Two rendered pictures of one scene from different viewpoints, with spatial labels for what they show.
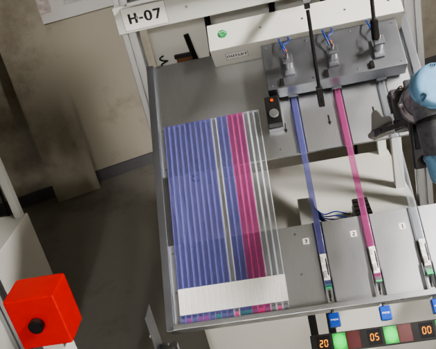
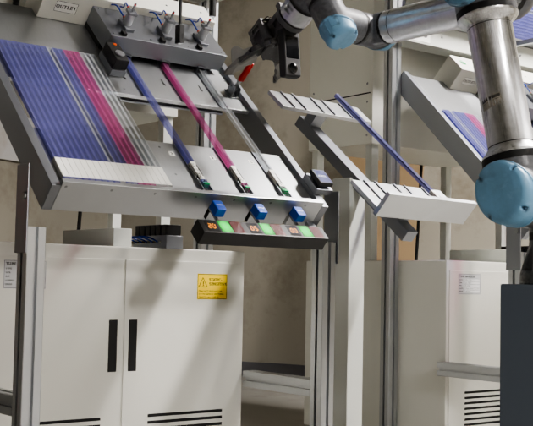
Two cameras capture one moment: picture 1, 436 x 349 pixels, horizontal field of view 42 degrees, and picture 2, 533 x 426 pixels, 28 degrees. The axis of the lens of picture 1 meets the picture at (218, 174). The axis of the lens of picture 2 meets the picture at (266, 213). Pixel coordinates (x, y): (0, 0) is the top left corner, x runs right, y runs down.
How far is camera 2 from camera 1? 1.82 m
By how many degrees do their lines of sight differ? 54
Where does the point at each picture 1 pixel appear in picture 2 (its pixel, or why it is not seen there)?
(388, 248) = (245, 172)
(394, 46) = (212, 43)
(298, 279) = (174, 177)
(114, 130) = not seen: outside the picture
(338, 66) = (170, 40)
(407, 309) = (210, 334)
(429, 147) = (327, 11)
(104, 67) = not seen: outside the picture
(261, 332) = (52, 341)
